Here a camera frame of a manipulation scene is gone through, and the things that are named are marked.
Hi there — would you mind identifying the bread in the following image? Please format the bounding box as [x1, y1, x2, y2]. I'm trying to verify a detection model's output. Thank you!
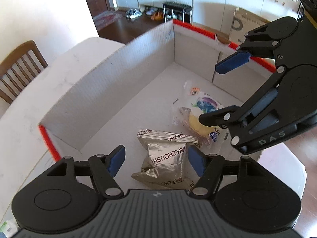
[172, 81, 228, 153]

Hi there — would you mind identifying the brown wooden chair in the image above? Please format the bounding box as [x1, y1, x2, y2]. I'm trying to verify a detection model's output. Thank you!
[1, 40, 48, 104]

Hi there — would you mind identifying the silver foil snack pouch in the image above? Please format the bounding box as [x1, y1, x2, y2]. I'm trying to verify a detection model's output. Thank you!
[132, 128, 198, 190]

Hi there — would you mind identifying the black shoe rack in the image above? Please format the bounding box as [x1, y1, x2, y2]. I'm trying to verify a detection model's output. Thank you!
[162, 1, 192, 24]

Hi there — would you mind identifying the red cardboard box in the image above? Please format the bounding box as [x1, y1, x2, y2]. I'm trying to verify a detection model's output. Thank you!
[39, 21, 274, 190]

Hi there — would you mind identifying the brown paper carton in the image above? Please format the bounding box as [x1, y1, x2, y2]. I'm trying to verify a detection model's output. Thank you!
[229, 8, 269, 44]

